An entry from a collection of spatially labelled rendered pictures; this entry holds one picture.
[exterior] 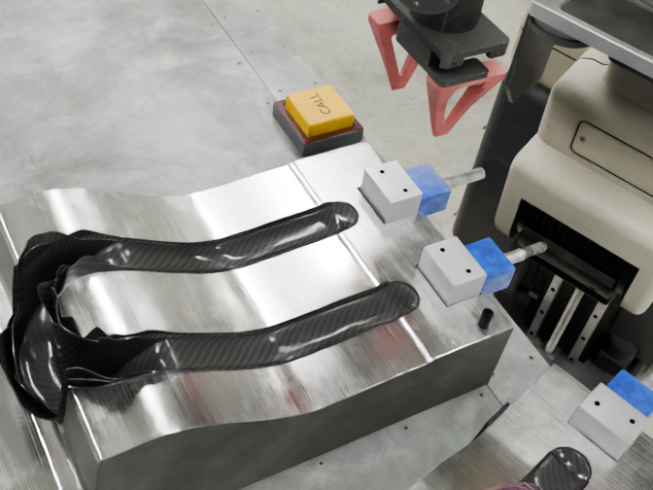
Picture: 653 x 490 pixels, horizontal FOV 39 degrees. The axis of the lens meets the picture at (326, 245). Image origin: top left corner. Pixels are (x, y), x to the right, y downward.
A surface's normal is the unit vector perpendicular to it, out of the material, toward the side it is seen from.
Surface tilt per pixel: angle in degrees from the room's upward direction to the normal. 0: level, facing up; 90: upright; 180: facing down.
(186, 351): 28
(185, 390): 23
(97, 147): 0
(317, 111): 0
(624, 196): 8
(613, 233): 98
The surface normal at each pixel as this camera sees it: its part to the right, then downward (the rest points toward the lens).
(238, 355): 0.46, -0.74
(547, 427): 0.13, -0.67
